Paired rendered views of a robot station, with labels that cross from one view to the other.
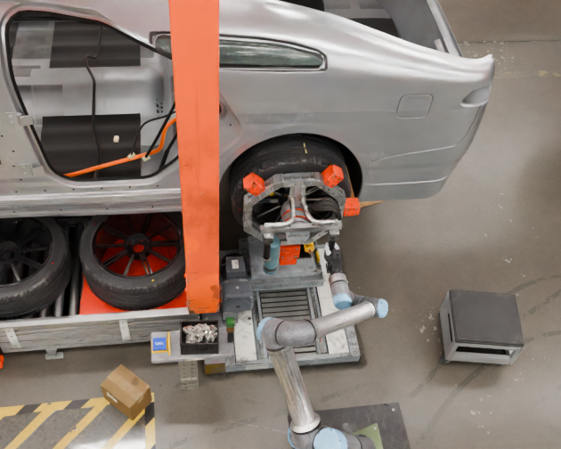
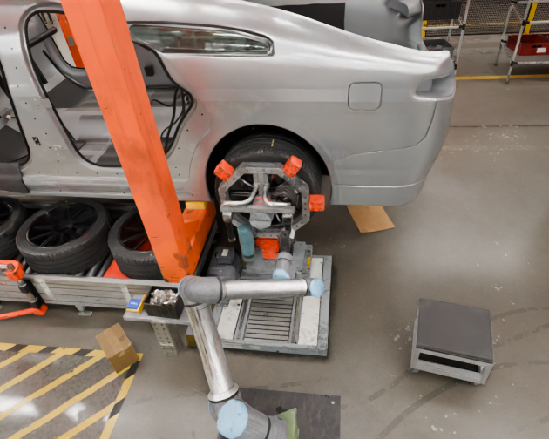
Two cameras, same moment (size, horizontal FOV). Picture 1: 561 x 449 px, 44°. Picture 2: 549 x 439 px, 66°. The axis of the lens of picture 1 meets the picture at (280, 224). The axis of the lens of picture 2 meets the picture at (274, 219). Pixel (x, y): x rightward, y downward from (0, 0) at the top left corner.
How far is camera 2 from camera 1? 168 cm
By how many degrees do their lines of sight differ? 20
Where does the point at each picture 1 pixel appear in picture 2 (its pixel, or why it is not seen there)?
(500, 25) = (517, 115)
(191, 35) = not seen: outside the picture
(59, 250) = (96, 228)
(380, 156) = (342, 154)
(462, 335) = (423, 341)
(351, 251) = (346, 265)
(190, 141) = (98, 77)
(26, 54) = not seen: hidden behind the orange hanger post
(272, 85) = (227, 70)
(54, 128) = not seen: hidden behind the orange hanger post
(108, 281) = (118, 252)
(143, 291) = (141, 263)
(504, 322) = (473, 335)
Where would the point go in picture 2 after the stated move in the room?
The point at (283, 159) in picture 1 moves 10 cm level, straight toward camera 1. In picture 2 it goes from (250, 149) to (243, 158)
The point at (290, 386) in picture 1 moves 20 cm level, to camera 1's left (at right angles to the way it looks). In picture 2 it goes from (203, 347) to (166, 336)
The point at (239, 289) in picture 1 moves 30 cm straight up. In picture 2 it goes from (221, 272) to (213, 239)
